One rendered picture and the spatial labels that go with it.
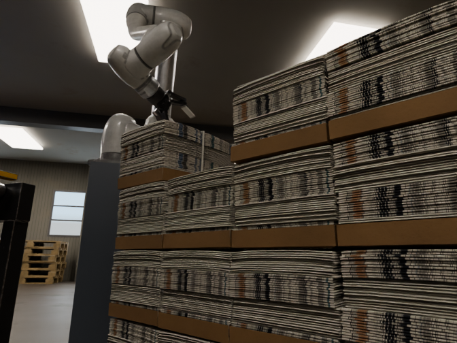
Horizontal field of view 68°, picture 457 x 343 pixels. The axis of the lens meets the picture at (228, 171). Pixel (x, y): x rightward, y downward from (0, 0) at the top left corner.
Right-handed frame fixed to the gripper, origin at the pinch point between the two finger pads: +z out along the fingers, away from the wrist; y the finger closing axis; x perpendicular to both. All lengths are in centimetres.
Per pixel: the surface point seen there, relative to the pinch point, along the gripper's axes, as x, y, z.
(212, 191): 39, 42, -2
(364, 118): 84, 34, -8
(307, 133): 71, 34, -8
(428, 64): 97, 27, -11
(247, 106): 53, 23, -13
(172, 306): 25, 72, 12
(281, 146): 64, 35, -7
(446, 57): 100, 27, -11
